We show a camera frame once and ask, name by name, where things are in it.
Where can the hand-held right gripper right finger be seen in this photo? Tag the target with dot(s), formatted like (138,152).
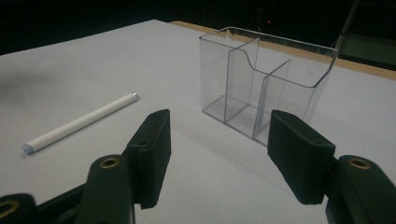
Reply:
(300,155)

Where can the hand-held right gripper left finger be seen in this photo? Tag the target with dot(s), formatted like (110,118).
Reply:
(149,155)

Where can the white pen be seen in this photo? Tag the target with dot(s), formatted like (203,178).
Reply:
(81,122)

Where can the clear plastic pen holder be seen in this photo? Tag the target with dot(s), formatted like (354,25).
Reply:
(258,84)

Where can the metal stand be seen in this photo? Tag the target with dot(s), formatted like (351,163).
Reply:
(367,37)

